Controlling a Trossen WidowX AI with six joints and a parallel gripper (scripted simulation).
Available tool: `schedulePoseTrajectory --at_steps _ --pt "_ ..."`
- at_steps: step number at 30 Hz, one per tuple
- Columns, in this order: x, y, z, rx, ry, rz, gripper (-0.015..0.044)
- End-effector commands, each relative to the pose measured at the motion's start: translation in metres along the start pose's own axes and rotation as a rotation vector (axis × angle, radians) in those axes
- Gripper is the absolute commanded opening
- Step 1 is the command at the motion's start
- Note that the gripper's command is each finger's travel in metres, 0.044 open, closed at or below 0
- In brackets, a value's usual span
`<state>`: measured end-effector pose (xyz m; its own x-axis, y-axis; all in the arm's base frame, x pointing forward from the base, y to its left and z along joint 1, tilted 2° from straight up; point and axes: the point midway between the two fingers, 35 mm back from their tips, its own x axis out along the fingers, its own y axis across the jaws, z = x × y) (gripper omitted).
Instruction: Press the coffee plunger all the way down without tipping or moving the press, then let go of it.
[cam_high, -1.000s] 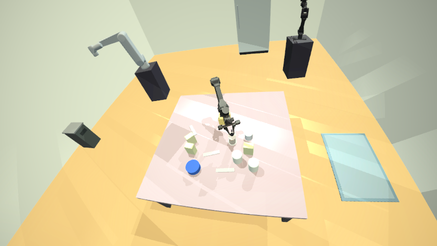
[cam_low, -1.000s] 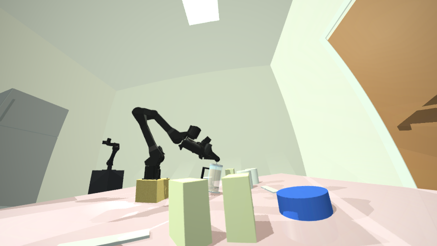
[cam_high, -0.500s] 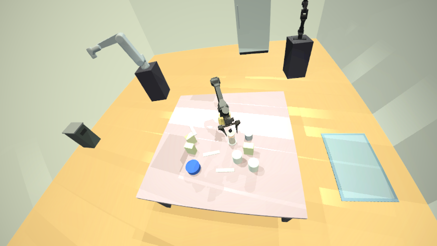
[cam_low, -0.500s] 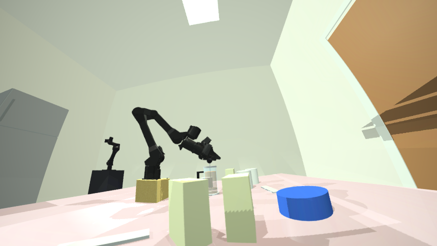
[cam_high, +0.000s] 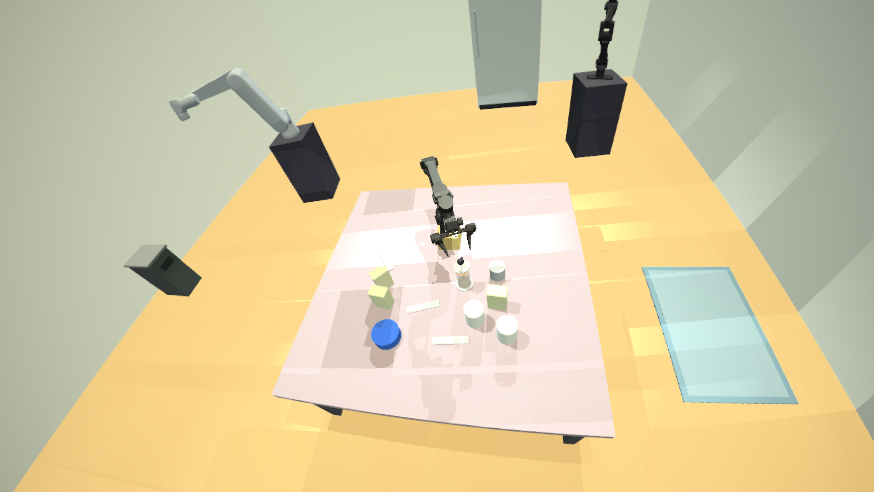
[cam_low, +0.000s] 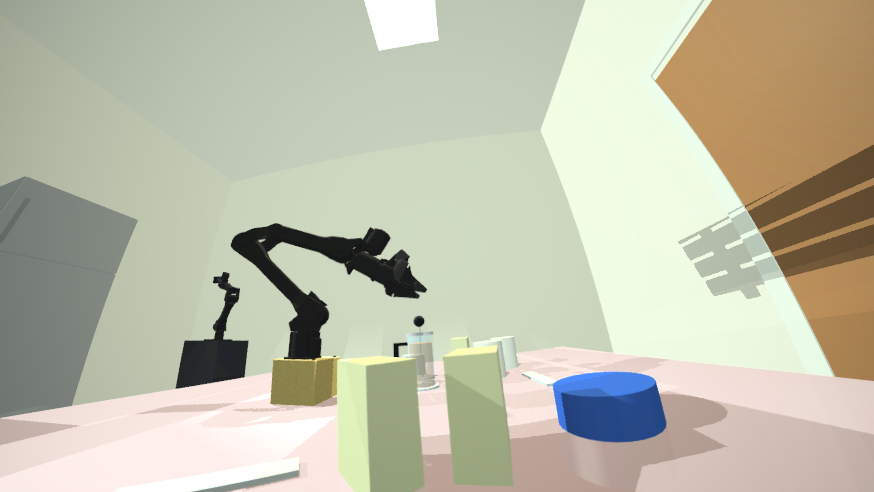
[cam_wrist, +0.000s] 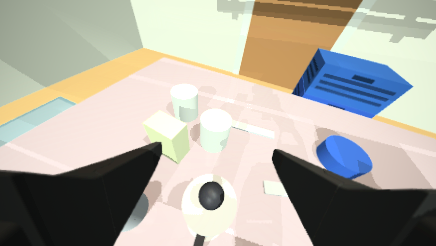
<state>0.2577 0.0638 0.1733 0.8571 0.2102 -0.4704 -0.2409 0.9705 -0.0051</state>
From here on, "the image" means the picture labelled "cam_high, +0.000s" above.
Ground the pale green tall block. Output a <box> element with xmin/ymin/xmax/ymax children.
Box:
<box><xmin>369</xmin><ymin>264</ymin><xmax>395</xmax><ymax>288</ymax></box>
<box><xmin>487</xmin><ymin>285</ymin><xmax>507</xmax><ymax>311</ymax></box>
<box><xmin>368</xmin><ymin>285</ymin><xmax>394</xmax><ymax>309</ymax></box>

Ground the blue short cylinder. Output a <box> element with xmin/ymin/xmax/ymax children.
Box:
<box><xmin>371</xmin><ymin>319</ymin><xmax>401</xmax><ymax>350</ymax></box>

